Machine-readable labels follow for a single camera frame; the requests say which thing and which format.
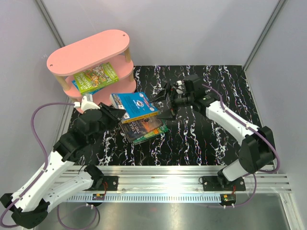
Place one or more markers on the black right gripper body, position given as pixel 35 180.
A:
pixel 183 99

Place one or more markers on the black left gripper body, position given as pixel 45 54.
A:
pixel 105 125

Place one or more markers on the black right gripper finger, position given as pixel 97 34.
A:
pixel 162 94
pixel 169 114

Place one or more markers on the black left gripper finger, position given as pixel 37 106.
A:
pixel 112 111
pixel 113 120

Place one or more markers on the blue back-cover book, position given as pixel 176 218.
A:
pixel 135 104

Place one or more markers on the dark Tale of Two Cities book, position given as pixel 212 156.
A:
pixel 136 129

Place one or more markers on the green 65-storey treehouse book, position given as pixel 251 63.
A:
pixel 96 78

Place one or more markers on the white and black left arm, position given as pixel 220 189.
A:
pixel 31 204

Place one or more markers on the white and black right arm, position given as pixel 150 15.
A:
pixel 257 147

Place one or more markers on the green bottom book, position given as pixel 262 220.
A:
pixel 160 130

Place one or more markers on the pink three-tier shelf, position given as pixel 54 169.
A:
pixel 100 63

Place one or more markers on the left small circuit board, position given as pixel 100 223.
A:
pixel 100 197

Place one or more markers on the small circuit board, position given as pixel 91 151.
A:
pixel 100 197
pixel 228 197

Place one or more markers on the right small circuit board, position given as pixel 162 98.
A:
pixel 228 197

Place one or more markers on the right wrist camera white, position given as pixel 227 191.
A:
pixel 179 86

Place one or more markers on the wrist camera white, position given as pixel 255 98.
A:
pixel 179 86
pixel 86 103

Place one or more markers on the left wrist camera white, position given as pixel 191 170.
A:
pixel 86 103

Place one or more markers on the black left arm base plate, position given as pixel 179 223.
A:
pixel 110 183

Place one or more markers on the aluminium mounting rail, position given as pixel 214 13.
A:
pixel 183 184

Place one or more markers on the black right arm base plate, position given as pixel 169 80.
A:
pixel 217 183

